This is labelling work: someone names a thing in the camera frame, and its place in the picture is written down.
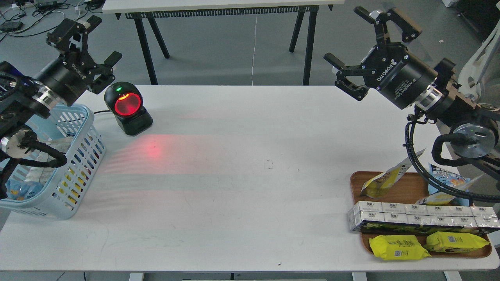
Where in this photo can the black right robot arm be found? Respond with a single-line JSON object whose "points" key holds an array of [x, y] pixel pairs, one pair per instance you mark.
{"points": [[473, 126]]}

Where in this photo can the black barcode scanner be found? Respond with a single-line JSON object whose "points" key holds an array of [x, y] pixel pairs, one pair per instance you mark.
{"points": [[125, 101]]}

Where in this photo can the silver boxed snack multipack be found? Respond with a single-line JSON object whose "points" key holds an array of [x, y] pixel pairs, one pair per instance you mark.
{"points": [[405, 218]]}

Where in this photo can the yellow snack pack left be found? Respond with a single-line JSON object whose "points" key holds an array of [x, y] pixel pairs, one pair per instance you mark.
{"points": [[398, 247]]}

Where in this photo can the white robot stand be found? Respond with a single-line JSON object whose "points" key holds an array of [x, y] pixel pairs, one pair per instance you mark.
{"points": [[480, 76]]}

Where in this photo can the light blue plastic basket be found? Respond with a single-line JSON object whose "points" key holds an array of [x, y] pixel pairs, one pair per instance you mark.
{"points": [[71, 154]]}

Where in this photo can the yellow snack pack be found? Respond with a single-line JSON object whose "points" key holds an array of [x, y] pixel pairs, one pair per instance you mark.
{"points": [[398, 247], [454, 242]]}

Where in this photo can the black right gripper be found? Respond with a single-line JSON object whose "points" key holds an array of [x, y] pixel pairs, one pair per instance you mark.
{"points": [[399, 76]]}

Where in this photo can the yellow snack pack right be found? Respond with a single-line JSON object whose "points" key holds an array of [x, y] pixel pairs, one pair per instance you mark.
{"points": [[454, 242]]}

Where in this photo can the yellow white snack pouch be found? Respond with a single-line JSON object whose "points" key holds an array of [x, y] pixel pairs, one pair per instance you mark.
{"points": [[383, 182]]}

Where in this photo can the blue snack bag in basket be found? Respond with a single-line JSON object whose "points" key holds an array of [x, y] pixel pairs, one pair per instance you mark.
{"points": [[20, 190]]}

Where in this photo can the black-legged background table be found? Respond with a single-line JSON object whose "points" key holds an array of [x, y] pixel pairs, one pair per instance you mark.
{"points": [[223, 50]]}

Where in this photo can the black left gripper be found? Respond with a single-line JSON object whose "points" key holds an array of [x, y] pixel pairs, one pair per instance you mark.
{"points": [[62, 75]]}

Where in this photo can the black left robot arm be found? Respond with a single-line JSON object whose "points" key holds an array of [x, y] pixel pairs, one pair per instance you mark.
{"points": [[21, 98]]}

